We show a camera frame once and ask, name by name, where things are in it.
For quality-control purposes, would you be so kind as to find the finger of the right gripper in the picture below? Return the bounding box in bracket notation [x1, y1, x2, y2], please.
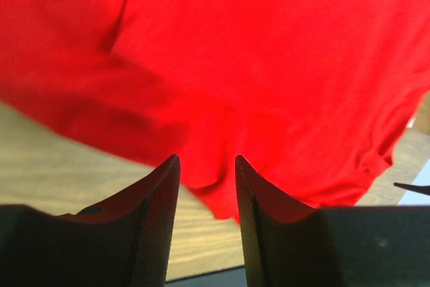
[394, 182, 430, 196]

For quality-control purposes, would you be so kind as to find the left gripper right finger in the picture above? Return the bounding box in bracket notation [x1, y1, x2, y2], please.
[235, 156, 429, 286]

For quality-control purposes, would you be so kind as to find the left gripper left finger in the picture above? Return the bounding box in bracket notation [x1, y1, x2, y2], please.
[1, 155, 181, 286]

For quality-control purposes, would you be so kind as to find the red t-shirt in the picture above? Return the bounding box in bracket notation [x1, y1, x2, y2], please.
[1, 0, 429, 219]

